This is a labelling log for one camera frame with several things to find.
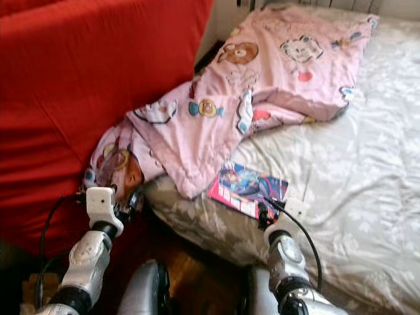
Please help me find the pink and blue magazine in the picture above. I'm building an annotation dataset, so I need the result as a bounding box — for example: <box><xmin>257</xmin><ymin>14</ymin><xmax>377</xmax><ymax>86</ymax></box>
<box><xmin>207</xmin><ymin>161</ymin><xmax>289</xmax><ymax>221</ymax></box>

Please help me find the pink princess print pillow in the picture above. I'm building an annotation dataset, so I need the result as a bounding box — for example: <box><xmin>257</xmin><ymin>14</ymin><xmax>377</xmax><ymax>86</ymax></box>
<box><xmin>82</xmin><ymin>118</ymin><xmax>168</xmax><ymax>211</ymax></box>

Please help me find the grey right robot leg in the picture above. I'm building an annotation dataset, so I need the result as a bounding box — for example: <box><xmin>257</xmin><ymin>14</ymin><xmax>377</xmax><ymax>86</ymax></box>
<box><xmin>246</xmin><ymin>266</ymin><xmax>280</xmax><ymax>315</ymax></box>

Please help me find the grey robot leg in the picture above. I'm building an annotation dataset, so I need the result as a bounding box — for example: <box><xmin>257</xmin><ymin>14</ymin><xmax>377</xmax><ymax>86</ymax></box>
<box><xmin>118</xmin><ymin>259</ymin><xmax>171</xmax><ymax>315</ymax></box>
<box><xmin>246</xmin><ymin>266</ymin><xmax>280</xmax><ymax>315</ymax></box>

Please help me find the grey left robot leg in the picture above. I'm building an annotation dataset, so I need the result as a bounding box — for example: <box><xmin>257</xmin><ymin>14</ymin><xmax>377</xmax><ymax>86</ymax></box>
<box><xmin>118</xmin><ymin>259</ymin><xmax>171</xmax><ymax>315</ymax></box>

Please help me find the bed with beige floral sheet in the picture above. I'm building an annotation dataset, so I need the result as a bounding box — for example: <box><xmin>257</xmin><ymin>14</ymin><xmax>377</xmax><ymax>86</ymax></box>
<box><xmin>144</xmin><ymin>5</ymin><xmax>420</xmax><ymax>315</ymax></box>

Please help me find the large red covered mattress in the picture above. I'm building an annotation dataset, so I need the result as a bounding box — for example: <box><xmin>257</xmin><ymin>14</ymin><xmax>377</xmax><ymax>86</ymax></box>
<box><xmin>0</xmin><ymin>0</ymin><xmax>215</xmax><ymax>257</ymax></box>

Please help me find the brown cardboard piece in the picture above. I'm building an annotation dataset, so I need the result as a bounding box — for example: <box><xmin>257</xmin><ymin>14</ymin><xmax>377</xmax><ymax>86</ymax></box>
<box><xmin>23</xmin><ymin>272</ymin><xmax>60</xmax><ymax>309</ymax></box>

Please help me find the pink cartoon print blanket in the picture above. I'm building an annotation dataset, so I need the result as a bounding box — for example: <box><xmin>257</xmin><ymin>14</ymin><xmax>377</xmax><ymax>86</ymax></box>
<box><xmin>128</xmin><ymin>5</ymin><xmax>380</xmax><ymax>199</ymax></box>

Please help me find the red cushion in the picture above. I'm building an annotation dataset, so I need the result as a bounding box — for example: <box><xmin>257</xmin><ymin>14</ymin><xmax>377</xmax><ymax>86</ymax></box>
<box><xmin>0</xmin><ymin>0</ymin><xmax>79</xmax><ymax>17</ymax></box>

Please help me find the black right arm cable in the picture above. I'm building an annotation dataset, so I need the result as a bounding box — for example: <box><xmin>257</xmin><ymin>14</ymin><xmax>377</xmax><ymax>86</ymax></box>
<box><xmin>266</xmin><ymin>199</ymin><xmax>324</xmax><ymax>293</ymax></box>

